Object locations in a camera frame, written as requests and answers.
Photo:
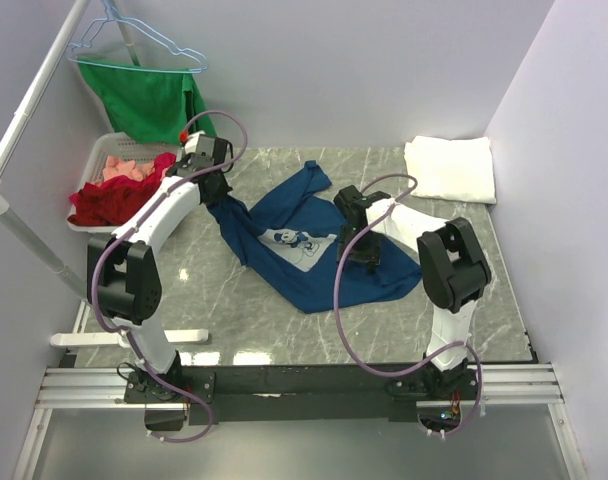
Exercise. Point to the white rack foot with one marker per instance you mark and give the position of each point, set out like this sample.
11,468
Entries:
104,339

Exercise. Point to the aluminium rail frame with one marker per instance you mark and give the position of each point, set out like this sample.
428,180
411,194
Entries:
102,388

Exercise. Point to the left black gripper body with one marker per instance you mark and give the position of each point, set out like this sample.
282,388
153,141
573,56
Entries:
223,188

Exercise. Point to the white plastic laundry basket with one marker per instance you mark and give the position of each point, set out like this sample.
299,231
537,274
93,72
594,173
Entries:
119,145

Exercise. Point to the blue mickey t shirt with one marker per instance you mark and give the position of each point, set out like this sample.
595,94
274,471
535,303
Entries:
289,238

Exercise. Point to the light blue wire hanger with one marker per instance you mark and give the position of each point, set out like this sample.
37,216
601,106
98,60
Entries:
83,52

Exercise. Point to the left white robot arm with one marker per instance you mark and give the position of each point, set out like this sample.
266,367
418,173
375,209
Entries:
124,286

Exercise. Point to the magenta garment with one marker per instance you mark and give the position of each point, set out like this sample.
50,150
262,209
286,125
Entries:
163,163

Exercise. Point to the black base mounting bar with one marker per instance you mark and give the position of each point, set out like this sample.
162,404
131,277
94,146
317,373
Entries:
207,396

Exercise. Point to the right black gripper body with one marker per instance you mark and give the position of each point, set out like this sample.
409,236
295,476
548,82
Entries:
368,248

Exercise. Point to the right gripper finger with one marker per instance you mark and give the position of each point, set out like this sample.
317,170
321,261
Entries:
372,266
343,239

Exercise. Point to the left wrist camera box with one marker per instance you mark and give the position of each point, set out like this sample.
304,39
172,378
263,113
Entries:
189,141

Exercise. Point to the pink garment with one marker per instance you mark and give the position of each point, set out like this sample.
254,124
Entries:
131,169

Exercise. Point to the dark red garment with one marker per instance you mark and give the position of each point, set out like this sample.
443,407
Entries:
113,202

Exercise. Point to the green hanging cloth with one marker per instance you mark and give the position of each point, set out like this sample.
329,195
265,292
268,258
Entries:
148,106

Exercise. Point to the folded white t shirt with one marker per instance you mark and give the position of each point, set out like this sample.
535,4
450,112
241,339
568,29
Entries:
454,170

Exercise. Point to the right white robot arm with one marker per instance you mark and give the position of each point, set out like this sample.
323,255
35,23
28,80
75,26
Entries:
454,274

